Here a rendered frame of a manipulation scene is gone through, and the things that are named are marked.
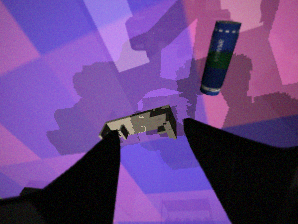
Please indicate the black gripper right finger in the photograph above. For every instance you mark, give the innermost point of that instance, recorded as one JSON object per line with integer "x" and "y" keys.
{"x": 255, "y": 183}

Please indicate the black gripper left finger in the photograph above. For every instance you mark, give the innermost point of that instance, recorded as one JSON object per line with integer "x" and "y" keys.
{"x": 83, "y": 194}

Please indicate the blue and green cylindrical battery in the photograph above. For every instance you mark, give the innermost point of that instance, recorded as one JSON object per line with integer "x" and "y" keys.
{"x": 221, "y": 48}

